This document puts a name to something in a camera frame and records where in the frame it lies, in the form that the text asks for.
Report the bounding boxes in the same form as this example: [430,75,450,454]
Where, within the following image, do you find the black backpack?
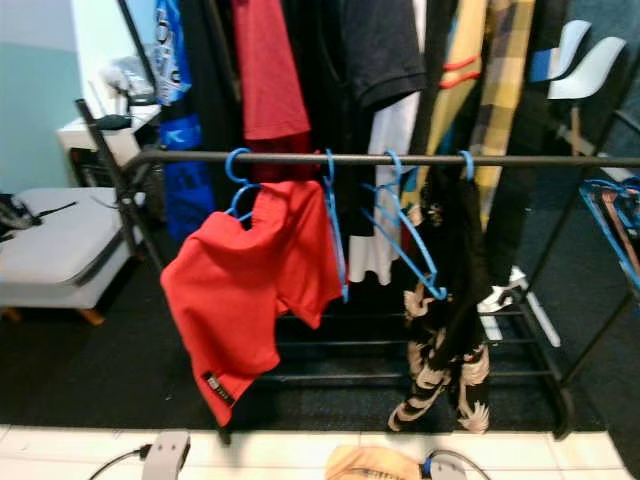
[0,193,79,233]

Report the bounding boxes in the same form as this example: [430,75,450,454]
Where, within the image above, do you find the grey padded ottoman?
[0,187,131,326]

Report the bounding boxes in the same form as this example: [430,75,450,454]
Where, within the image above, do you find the white cabinet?
[57,105,161,191]

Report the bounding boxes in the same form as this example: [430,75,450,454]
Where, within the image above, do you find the red t-shirt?
[160,180,345,401]

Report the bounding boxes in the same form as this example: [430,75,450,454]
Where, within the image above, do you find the blue sports jersey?
[155,0,211,241]

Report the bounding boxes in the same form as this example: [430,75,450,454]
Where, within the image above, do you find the dark red shirt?
[230,0,311,183]

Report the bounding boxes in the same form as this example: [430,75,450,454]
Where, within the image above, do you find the black metal clothes rack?
[74,0,640,443]

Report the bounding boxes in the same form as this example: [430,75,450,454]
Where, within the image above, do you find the white garment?
[348,90,421,286]

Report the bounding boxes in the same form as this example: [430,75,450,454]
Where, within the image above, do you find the black t-shirt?
[310,0,427,111]

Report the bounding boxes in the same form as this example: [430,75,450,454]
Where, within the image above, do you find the tan patterned cloth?
[325,446,423,480]

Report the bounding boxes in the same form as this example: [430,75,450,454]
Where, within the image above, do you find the black crane print pants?
[390,170,493,435]

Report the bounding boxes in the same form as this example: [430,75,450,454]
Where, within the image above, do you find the tan garment with red stripes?
[425,0,489,181]

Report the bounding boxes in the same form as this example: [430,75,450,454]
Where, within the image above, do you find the yellow plaid garment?
[472,0,537,221]

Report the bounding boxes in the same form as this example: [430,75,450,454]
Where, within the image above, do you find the white plastic chair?
[550,37,627,101]

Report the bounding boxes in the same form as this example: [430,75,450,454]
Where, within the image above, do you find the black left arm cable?
[88,445,151,480]

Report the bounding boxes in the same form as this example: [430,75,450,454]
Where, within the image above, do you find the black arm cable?
[88,445,151,480]
[435,449,496,480]

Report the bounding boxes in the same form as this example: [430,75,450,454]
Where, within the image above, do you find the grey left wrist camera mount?
[142,430,191,480]

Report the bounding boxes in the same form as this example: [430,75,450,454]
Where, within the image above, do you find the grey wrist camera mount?
[142,430,191,480]
[422,452,461,480]

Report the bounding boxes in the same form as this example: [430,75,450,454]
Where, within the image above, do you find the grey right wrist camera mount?
[422,452,461,480]

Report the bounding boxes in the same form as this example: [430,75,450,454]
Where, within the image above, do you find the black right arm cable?
[435,449,496,480]

